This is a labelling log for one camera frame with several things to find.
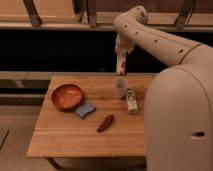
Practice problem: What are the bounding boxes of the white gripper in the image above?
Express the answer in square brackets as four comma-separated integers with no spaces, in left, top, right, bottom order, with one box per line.
[115,34,134,54]

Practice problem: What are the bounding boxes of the white boxed eraser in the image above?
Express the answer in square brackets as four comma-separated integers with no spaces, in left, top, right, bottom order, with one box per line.
[116,47,126,75]

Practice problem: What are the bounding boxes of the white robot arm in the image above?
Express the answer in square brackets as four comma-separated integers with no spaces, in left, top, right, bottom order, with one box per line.
[113,5,213,171]

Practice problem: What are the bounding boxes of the white ceramic cup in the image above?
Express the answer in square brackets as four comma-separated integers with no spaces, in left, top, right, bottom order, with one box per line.
[113,77,129,98]

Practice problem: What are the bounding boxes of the small labelled bottle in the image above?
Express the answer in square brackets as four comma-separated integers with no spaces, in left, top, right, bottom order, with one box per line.
[125,88,138,113]

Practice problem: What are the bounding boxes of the red chili pepper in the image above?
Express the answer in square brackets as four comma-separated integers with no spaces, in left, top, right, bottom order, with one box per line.
[97,114,114,132]

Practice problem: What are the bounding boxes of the orange wooden bowl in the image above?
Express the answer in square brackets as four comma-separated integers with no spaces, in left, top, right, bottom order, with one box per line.
[51,84,84,110]

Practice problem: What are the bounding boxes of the blue sponge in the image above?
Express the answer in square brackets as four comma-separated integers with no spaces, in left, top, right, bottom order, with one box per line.
[75,103,96,118]

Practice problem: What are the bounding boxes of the wooden table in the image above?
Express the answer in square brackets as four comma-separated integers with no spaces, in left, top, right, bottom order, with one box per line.
[27,76,146,158]

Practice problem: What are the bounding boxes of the wooden shelf rail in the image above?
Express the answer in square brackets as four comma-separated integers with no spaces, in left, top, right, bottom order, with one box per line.
[0,0,213,31]

